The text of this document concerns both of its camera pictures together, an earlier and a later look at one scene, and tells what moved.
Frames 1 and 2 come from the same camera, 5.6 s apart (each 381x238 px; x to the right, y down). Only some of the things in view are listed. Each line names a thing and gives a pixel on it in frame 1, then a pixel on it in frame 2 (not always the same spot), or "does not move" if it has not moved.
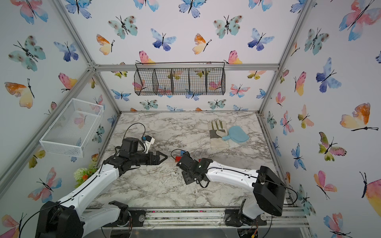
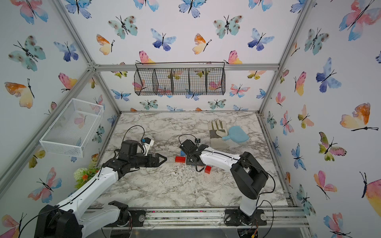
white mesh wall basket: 69,134 does not move
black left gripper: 157,157 does not move
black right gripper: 186,179 to 188,160
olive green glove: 218,130 does not move
